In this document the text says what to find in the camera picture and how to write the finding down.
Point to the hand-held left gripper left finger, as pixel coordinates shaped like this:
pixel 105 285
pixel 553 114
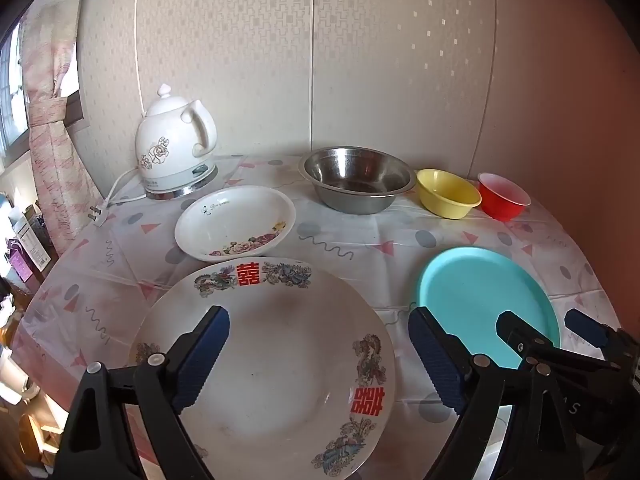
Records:
pixel 202 355

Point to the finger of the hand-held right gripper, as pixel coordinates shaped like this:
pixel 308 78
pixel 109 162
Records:
pixel 515 332
pixel 587 327

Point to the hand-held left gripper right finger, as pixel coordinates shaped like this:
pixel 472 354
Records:
pixel 437 360

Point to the teal plastic plate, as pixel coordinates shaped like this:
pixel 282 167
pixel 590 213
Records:
pixel 480 295

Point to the large white dragon print plate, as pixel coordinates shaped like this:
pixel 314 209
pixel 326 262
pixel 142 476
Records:
pixel 290 350

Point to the red plastic bowl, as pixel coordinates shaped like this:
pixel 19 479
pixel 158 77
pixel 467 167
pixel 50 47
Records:
pixel 500 207

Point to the small white floral plate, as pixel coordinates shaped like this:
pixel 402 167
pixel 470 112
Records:
pixel 230 220

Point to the yellow plastic bowl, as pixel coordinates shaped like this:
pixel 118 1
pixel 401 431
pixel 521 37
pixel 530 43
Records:
pixel 445 205

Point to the stainless steel bowl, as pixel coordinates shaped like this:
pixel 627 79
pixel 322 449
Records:
pixel 360 205

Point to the patterned plastic tablecloth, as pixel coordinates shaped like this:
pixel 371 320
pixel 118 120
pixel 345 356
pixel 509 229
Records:
pixel 350 240

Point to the purple box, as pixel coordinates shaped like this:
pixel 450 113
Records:
pixel 19 262

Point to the white cardboard box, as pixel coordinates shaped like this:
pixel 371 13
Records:
pixel 32 235

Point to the white floral electric kettle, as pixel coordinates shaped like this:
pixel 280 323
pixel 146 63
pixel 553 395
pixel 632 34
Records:
pixel 165 145

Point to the pink patterned curtain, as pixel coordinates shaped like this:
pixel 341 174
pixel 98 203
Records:
pixel 50 160

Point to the window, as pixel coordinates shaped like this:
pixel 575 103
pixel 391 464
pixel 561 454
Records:
pixel 10 90

